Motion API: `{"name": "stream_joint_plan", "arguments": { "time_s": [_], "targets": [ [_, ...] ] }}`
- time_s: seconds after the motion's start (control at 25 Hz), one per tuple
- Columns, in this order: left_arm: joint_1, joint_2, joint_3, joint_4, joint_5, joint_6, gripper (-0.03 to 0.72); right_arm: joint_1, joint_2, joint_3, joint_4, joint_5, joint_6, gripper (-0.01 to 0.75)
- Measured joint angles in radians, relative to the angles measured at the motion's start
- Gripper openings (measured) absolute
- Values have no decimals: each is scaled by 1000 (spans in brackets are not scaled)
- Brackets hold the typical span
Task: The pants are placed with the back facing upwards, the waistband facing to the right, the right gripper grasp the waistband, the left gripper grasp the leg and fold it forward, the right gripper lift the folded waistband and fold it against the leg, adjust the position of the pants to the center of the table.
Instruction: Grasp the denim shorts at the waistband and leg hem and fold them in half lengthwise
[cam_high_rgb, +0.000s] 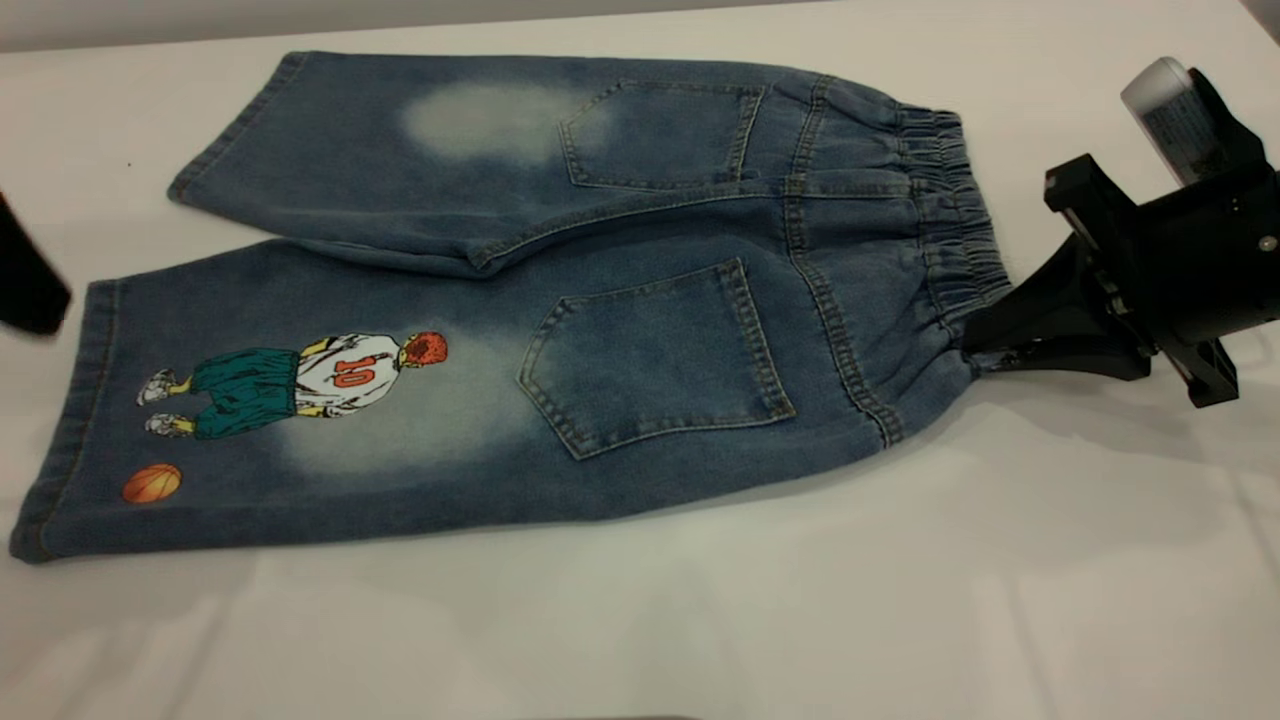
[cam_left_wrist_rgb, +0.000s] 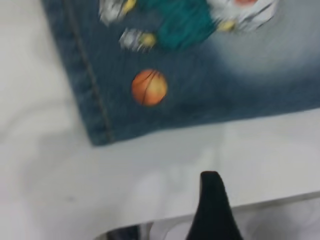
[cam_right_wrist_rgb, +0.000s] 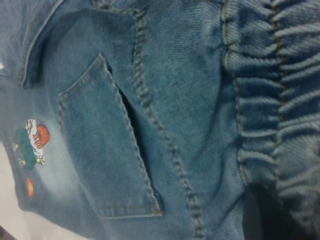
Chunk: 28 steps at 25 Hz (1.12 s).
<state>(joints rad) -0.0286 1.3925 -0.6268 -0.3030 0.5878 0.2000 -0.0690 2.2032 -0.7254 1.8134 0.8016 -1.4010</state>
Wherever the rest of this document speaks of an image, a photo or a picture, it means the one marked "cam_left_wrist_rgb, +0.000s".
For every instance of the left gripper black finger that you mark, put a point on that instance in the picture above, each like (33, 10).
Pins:
(215, 212)

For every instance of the blue denim shorts with basketball print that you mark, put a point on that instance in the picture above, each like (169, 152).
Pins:
(200, 82)

